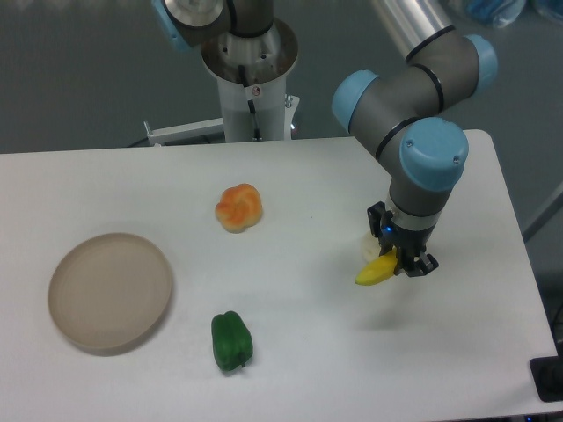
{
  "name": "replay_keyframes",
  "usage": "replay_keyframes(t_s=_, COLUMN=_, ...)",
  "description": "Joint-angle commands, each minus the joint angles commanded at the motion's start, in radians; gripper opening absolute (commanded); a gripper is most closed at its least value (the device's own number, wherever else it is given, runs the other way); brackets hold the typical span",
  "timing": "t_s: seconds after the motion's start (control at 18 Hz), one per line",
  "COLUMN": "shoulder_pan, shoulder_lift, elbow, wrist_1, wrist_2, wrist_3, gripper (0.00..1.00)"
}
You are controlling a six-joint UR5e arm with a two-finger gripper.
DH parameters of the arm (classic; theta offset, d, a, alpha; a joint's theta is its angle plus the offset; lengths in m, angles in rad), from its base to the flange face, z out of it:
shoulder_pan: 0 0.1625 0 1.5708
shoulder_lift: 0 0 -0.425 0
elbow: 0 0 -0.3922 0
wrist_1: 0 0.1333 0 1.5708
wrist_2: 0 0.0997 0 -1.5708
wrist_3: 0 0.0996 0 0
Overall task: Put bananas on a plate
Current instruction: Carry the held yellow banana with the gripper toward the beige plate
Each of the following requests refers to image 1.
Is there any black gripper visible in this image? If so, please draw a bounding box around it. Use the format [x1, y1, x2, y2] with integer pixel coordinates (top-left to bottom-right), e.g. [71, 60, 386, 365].
[367, 201, 439, 277]

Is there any yellow toy banana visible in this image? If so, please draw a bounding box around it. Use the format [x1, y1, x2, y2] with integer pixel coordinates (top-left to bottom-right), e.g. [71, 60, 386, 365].
[355, 249, 398, 287]

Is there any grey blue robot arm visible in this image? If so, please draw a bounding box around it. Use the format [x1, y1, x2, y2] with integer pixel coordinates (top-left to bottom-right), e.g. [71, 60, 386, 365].
[153, 1, 498, 285]

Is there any beige round plate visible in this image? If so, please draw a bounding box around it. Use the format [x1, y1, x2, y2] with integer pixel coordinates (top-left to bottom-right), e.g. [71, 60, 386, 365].
[48, 233, 173, 356]

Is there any white toy pear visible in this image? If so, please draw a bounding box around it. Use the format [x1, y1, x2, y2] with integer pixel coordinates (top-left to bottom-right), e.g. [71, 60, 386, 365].
[361, 233, 381, 263]

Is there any orange toy bread roll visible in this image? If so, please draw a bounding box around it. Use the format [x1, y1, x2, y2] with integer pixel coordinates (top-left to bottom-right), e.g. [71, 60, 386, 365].
[215, 184, 263, 233]

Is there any black box table corner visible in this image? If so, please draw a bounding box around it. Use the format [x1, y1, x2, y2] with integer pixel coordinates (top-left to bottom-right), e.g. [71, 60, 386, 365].
[530, 356, 562, 403]

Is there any green toy bell pepper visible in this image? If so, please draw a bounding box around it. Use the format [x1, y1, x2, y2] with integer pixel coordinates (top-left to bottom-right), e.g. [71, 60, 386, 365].
[211, 310, 253, 372]

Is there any blue plastic bag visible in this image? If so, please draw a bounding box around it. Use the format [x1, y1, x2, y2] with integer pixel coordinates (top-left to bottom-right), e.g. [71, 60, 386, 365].
[446, 0, 562, 28]

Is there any grey metal frame leg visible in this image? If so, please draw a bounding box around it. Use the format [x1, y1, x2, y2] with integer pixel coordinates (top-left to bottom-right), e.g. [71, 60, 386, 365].
[522, 182, 563, 243]

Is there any white metal bracket left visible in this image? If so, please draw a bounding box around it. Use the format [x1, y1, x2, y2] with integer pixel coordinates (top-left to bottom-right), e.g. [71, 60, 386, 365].
[143, 118, 224, 146]

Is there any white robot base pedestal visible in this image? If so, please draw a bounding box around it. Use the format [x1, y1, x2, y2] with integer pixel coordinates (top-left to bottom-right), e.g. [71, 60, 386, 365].
[201, 18, 298, 143]

